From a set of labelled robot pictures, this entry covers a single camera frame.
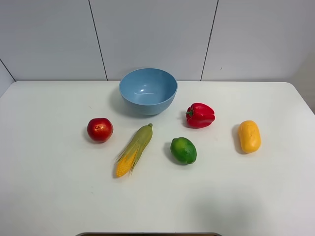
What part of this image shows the red bell pepper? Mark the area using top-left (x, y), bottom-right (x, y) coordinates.
top-left (186, 103), bottom-right (216, 128)

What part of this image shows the blue plastic bowl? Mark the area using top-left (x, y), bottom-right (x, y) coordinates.
top-left (119, 68), bottom-right (178, 116)

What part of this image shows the red apple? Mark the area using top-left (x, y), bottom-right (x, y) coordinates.
top-left (87, 118), bottom-right (114, 143)

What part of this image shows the green lime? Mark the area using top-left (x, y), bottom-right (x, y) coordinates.
top-left (170, 137), bottom-right (197, 165)

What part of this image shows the yellow mango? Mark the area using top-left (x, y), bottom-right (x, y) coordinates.
top-left (238, 120), bottom-right (261, 153)

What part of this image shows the corn cob with husk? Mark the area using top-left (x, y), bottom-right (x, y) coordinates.
top-left (114, 123), bottom-right (153, 178)

